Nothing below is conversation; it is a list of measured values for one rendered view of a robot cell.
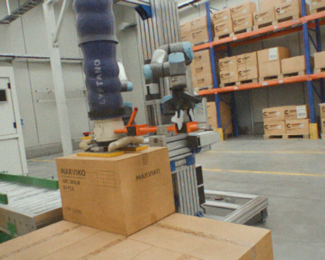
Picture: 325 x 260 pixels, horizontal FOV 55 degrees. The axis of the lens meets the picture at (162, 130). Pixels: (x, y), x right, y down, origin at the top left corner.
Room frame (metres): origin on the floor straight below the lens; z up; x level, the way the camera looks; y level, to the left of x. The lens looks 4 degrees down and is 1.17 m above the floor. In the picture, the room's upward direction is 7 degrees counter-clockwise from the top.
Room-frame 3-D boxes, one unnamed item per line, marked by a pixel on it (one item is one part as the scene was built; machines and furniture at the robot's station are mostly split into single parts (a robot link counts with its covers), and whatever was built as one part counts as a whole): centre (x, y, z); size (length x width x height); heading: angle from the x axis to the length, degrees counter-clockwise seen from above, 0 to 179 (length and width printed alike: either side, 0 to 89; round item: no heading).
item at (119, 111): (1.91, 0.32, 1.19); 0.23 x 0.23 x 0.04
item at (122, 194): (1.91, 0.33, 0.74); 0.60 x 0.40 x 0.40; 49
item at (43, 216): (2.17, 0.62, 0.58); 0.70 x 0.03 x 0.06; 138
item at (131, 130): (1.74, 0.14, 1.07); 0.10 x 0.08 x 0.06; 137
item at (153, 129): (1.87, 0.09, 1.07); 0.93 x 0.30 x 0.04; 47
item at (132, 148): (1.98, 0.26, 0.97); 0.34 x 0.10 x 0.05; 47
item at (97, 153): (1.84, 0.39, 0.97); 0.34 x 0.10 x 0.05; 47
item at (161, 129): (1.60, -0.02, 1.07); 0.07 x 0.07 x 0.04; 47
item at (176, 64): (1.52, -0.11, 1.37); 0.09 x 0.08 x 0.11; 172
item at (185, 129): (1.50, -0.11, 1.07); 0.08 x 0.07 x 0.05; 47
